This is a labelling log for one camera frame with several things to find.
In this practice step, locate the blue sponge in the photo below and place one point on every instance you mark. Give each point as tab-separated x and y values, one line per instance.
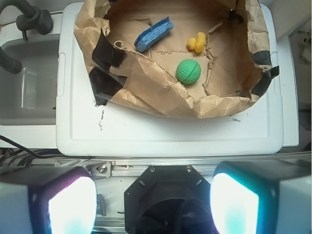
153	34

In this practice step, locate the green dimpled ball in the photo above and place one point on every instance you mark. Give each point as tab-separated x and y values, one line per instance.
188	71

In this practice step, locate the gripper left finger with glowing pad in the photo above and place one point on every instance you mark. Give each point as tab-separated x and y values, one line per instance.
47	200

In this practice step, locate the crumpled brown paper tray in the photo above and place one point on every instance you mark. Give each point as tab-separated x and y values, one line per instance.
236	67

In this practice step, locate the aluminium extrusion rail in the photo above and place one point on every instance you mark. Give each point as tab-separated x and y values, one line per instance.
126	166

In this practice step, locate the yellow rubber duck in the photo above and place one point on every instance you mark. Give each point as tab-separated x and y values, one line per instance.
197	44

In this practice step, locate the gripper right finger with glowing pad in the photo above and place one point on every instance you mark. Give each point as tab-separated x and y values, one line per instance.
262	197

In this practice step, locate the white plastic bin lid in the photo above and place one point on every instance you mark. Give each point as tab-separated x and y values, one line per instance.
85	129

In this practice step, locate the black faucet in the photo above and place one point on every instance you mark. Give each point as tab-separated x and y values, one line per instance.
32	17

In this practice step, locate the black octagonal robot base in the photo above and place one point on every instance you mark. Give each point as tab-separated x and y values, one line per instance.
169	200

